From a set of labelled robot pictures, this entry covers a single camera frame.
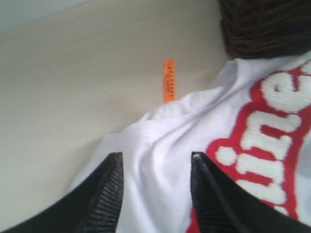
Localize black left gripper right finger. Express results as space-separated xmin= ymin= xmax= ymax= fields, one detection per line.
xmin=190 ymin=152 xmax=311 ymax=233

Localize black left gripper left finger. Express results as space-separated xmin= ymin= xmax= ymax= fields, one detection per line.
xmin=6 ymin=152 xmax=123 ymax=233

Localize white t-shirt with red lettering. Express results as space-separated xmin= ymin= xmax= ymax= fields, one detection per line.
xmin=72 ymin=52 xmax=311 ymax=233

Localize dark red wicker basket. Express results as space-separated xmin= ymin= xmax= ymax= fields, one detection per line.
xmin=219 ymin=0 xmax=311 ymax=59

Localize orange paper tag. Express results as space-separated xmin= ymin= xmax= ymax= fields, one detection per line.
xmin=163 ymin=59 xmax=176 ymax=103

